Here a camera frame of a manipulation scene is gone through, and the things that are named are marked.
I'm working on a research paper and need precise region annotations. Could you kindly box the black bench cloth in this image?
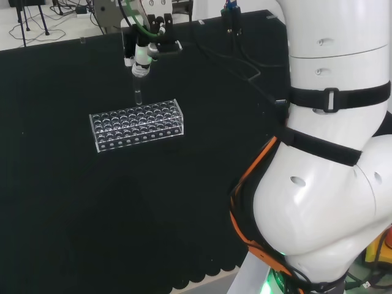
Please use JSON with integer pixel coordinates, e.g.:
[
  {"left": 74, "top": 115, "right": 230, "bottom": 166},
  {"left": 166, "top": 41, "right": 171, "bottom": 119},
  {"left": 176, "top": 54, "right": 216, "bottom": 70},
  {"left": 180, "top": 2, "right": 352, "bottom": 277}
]
[{"left": 0, "top": 8, "right": 392, "bottom": 291}]

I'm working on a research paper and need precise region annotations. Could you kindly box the grey metal equipment box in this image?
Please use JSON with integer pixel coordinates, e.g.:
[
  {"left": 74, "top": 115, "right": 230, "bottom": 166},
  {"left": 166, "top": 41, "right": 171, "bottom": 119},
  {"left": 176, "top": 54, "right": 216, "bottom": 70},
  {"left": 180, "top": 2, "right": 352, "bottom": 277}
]
[{"left": 92, "top": 0, "right": 124, "bottom": 34}]

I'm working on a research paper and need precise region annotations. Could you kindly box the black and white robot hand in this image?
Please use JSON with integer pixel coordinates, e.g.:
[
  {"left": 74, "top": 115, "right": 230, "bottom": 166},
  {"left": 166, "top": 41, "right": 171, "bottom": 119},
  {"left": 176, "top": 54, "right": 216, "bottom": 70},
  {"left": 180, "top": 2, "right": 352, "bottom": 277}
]
[{"left": 121, "top": 13, "right": 184, "bottom": 80}]

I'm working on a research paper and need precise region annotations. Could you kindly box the clear plastic test tube rack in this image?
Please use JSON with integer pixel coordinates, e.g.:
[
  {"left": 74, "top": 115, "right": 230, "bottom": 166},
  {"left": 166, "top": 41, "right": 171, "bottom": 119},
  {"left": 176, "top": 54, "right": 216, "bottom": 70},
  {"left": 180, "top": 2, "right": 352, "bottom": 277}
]
[{"left": 88, "top": 98, "right": 186, "bottom": 154}]

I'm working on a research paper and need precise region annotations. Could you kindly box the short black tripod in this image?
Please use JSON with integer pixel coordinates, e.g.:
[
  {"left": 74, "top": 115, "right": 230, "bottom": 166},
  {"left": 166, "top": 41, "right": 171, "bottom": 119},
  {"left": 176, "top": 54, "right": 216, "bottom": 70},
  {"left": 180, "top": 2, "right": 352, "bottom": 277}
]
[{"left": 50, "top": 0, "right": 66, "bottom": 17}]

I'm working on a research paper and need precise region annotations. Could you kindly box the orange cable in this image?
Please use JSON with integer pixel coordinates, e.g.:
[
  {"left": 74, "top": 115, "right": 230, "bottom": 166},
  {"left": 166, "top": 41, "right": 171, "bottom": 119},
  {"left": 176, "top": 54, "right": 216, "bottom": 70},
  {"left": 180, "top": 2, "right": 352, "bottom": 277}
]
[{"left": 228, "top": 136, "right": 307, "bottom": 294}]

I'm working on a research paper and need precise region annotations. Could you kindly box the black cable connector block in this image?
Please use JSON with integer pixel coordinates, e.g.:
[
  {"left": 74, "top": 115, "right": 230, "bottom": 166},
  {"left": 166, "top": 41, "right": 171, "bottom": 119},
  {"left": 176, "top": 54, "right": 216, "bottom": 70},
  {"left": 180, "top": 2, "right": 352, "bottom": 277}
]
[{"left": 220, "top": 0, "right": 243, "bottom": 35}]

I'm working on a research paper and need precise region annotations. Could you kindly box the green cable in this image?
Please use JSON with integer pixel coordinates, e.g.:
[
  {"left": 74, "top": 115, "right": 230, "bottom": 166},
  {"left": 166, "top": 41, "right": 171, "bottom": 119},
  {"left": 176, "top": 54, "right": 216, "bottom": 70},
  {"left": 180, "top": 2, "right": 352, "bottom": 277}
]
[{"left": 118, "top": 0, "right": 167, "bottom": 39}]

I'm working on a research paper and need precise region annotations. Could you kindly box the black USB cable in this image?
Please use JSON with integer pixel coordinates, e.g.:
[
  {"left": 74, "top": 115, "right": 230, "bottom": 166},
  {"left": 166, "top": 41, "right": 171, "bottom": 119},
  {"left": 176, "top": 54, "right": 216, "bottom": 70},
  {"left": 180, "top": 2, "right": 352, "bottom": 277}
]
[{"left": 190, "top": 23, "right": 289, "bottom": 108}]

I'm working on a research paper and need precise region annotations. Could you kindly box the yellow stop button box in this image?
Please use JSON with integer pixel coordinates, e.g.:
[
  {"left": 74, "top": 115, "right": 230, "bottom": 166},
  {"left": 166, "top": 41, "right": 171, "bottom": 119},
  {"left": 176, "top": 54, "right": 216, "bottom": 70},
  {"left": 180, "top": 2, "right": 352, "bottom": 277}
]
[{"left": 363, "top": 225, "right": 392, "bottom": 272}]

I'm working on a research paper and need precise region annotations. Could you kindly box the clear glass test tube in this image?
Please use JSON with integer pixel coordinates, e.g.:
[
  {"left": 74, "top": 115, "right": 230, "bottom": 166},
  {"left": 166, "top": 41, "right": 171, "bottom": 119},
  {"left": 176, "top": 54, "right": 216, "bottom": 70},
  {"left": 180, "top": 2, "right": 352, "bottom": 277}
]
[{"left": 133, "top": 76, "right": 145, "bottom": 107}]

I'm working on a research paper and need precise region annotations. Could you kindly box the tall black tripod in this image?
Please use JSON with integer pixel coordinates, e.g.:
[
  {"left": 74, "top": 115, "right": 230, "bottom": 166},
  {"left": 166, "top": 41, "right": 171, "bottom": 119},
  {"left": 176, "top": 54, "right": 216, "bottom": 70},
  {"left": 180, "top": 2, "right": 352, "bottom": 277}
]
[{"left": 8, "top": 0, "right": 50, "bottom": 48}]

